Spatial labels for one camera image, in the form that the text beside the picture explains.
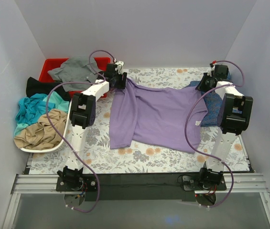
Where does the purple t shirt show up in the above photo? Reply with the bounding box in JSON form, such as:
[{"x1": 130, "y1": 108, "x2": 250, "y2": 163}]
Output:
[{"x1": 109, "y1": 79, "x2": 208, "y2": 153}]

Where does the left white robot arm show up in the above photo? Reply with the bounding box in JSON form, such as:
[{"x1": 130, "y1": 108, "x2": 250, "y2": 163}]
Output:
[{"x1": 57, "y1": 61, "x2": 127, "y2": 191}]

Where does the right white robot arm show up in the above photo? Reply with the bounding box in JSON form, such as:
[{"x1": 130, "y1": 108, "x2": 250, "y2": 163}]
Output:
[{"x1": 196, "y1": 62, "x2": 253, "y2": 190}]

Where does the blue checkered folded shirt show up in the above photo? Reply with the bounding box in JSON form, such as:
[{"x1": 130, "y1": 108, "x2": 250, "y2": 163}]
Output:
[{"x1": 184, "y1": 71, "x2": 232, "y2": 127}]

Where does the grey collared shirt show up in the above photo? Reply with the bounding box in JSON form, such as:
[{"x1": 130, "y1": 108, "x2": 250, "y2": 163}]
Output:
[{"x1": 48, "y1": 56, "x2": 102, "y2": 92}]

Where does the red plastic bin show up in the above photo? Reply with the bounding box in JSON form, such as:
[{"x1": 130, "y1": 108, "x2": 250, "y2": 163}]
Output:
[{"x1": 38, "y1": 56, "x2": 111, "y2": 99}]

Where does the floral table mat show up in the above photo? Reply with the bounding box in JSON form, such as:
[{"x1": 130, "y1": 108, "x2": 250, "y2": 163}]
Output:
[{"x1": 27, "y1": 67, "x2": 250, "y2": 175}]

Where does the black shirt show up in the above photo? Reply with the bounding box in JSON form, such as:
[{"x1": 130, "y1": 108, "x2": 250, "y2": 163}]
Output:
[{"x1": 26, "y1": 77, "x2": 71, "y2": 101}]

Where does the teal shirt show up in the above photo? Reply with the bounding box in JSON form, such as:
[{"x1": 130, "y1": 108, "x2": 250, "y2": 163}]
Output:
[{"x1": 14, "y1": 92, "x2": 69, "y2": 136}]

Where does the beige shirt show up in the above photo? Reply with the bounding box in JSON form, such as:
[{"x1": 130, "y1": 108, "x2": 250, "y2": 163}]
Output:
[{"x1": 14, "y1": 109, "x2": 68, "y2": 151}]

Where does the white oval basket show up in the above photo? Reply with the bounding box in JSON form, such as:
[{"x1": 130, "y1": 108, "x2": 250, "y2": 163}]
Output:
[{"x1": 20, "y1": 99, "x2": 73, "y2": 153}]

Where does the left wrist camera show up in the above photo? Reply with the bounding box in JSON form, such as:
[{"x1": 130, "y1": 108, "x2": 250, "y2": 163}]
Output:
[{"x1": 114, "y1": 61, "x2": 124, "y2": 74}]

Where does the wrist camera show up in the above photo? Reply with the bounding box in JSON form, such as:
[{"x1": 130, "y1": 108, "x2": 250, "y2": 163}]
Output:
[
  {"x1": 208, "y1": 61, "x2": 217, "y2": 77},
  {"x1": 114, "y1": 61, "x2": 124, "y2": 74}
]

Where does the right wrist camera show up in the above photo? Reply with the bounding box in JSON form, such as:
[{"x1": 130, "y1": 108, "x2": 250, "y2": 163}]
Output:
[{"x1": 208, "y1": 61, "x2": 217, "y2": 77}]

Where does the aluminium frame rail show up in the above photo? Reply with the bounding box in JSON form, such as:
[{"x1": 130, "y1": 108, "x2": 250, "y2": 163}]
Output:
[{"x1": 3, "y1": 173, "x2": 270, "y2": 229}]

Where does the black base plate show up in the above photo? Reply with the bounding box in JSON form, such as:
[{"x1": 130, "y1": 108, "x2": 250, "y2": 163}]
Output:
[{"x1": 55, "y1": 172, "x2": 228, "y2": 201}]

